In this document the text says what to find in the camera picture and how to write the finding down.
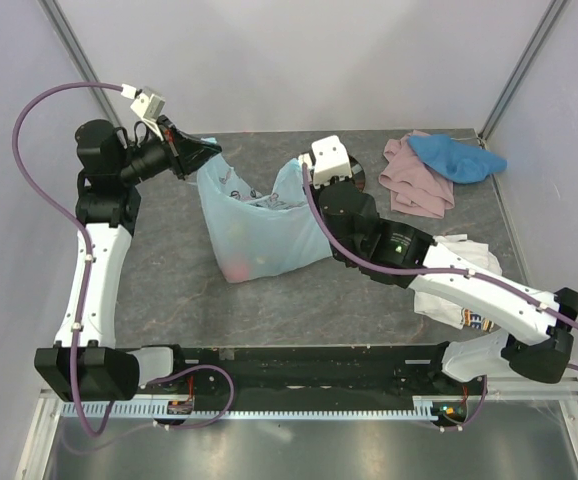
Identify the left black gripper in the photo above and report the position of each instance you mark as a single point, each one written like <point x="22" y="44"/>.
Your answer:
<point x="188" y="153"/>

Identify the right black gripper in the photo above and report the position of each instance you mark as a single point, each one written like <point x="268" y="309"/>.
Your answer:
<point x="317" y="190"/>

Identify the light blue plastic bag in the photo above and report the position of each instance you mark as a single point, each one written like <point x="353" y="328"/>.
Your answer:
<point x="255" y="235"/>

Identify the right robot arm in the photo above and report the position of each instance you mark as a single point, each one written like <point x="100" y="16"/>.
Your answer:
<point x="534" y="337"/>

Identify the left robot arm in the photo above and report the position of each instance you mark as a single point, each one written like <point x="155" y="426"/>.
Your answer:
<point x="84" y="363"/>

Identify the black round plate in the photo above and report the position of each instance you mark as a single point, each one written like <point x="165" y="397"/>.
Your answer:
<point x="358" y="173"/>

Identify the mauve pink cloth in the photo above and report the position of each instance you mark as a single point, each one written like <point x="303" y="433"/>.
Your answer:
<point x="414" y="188"/>

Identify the blue cloth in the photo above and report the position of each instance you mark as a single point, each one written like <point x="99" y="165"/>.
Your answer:
<point x="456" y="161"/>

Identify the white printed t-shirt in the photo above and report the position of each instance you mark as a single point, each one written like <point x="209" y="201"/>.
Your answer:
<point x="449" y="313"/>

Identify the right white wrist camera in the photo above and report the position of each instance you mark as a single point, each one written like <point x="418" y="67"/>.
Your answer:
<point x="326" y="158"/>

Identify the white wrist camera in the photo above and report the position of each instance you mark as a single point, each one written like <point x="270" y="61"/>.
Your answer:
<point x="147" y="105"/>
<point x="326" y="158"/>

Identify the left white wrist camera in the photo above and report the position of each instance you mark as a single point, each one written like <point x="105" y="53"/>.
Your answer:
<point x="147" y="105"/>

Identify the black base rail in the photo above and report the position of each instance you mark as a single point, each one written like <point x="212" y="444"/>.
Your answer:
<point x="395" y="371"/>

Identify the left aluminium frame post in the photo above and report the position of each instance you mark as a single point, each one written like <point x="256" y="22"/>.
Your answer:
<point x="72" y="45"/>

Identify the aluminium frame post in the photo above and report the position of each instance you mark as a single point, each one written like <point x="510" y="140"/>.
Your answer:
<point x="72" y="45"/>
<point x="522" y="67"/>

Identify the right aluminium frame post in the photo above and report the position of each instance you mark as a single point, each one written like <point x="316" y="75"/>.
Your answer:
<point x="522" y="67"/>

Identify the white slotted cable duct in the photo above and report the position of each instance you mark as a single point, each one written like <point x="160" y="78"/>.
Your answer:
<point x="422" y="410"/>

